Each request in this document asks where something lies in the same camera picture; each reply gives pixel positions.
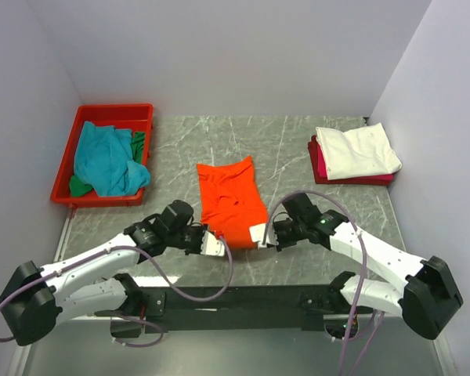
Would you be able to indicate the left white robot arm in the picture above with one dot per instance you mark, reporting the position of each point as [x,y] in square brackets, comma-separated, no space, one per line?
[36,299]

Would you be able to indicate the blue t shirt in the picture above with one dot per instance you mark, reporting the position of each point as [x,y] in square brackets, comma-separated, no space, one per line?
[109,160]

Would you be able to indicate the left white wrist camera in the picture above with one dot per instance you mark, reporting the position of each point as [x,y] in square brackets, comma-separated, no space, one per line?
[212,246]

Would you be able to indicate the orange t shirt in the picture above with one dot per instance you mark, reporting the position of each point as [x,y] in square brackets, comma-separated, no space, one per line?
[230,201]

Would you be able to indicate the folded white t shirt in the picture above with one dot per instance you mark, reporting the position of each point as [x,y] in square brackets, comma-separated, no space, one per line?
[359,152]

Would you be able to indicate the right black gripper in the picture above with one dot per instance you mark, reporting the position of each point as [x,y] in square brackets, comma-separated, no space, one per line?
[276,225]

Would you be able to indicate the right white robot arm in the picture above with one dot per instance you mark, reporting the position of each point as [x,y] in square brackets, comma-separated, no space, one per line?
[423,292]

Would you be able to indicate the folded red t shirt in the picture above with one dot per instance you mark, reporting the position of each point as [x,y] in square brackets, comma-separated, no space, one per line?
[320,175]

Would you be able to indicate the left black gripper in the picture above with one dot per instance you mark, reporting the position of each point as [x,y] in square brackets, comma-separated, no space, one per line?
[197,249]

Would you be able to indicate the black mounting base bar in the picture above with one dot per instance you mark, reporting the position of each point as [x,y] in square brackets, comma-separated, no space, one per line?
[242,307]

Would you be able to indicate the aluminium rail frame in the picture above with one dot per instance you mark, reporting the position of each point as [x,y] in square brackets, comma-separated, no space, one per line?
[84,347]

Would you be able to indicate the green t shirt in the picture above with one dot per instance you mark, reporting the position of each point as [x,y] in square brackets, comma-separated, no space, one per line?
[139,145]

